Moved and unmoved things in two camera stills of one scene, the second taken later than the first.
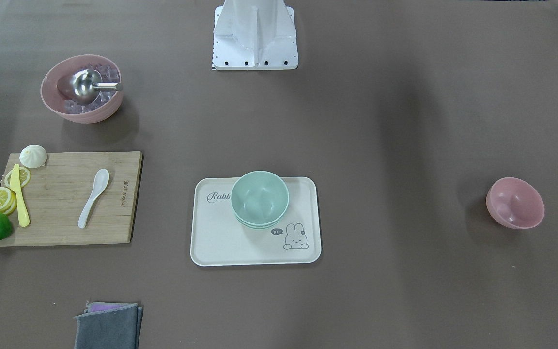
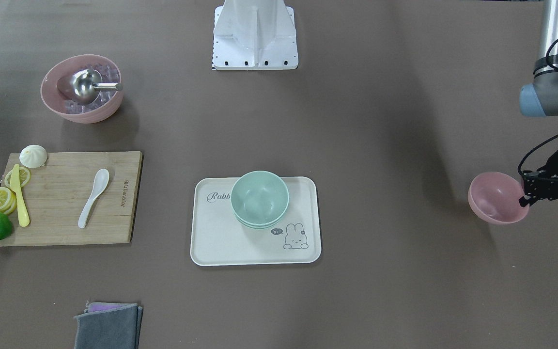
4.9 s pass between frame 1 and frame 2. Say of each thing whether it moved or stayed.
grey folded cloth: stayed
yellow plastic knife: stayed
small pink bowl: moved
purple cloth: stayed
